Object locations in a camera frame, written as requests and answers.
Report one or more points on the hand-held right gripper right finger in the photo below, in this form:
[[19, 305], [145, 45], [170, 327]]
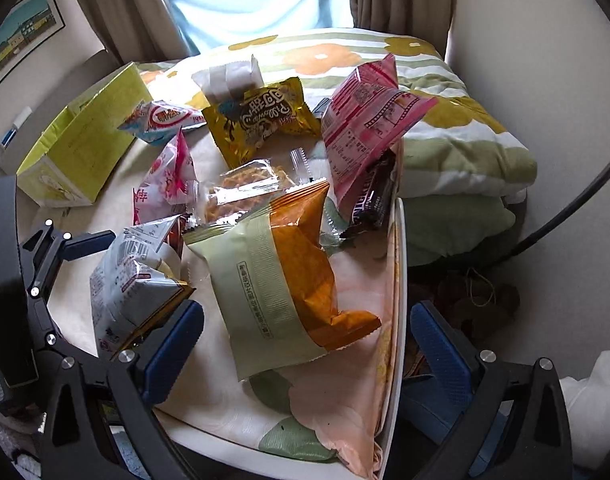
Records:
[[442, 355]]

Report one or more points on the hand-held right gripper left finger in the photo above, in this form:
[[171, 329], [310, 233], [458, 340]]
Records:
[[172, 355]]

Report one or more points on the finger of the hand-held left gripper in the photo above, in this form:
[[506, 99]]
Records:
[[52, 345], [87, 245]]

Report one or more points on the white and grey snack packet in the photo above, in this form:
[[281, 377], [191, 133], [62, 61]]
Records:
[[130, 270]]

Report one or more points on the pink and white snack packet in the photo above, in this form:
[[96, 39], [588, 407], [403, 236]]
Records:
[[170, 175]]

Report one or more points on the yellow-green cardboard box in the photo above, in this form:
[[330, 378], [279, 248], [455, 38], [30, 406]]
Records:
[[85, 135]]

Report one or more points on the orange and green snack packet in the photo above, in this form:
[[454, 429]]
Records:
[[285, 270]]

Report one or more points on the red white blue snack packet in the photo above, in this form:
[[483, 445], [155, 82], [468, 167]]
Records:
[[160, 120]]

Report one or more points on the clear cracker packet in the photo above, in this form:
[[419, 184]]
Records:
[[240, 190]]

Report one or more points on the brown chocolate bar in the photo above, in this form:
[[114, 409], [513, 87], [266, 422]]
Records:
[[372, 200]]

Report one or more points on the yellow snack packet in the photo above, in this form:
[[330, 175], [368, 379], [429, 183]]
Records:
[[255, 120]]

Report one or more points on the white paper packet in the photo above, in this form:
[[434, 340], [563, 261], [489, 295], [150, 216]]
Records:
[[225, 80]]

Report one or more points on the small clear wrapper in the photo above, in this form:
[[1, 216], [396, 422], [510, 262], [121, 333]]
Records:
[[301, 165]]

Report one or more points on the cream floral tablecloth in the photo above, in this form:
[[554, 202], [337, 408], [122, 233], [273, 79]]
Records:
[[225, 410]]

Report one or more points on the pale green folded blanket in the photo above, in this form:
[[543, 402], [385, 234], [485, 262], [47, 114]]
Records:
[[450, 230]]

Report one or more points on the white plastic device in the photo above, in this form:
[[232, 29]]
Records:
[[15, 127]]

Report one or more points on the white cloth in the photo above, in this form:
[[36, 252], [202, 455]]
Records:
[[595, 400]]

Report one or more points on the floral striped blanket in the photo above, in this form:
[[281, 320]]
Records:
[[465, 160]]

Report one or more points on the framed wall picture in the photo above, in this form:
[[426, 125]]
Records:
[[20, 35]]

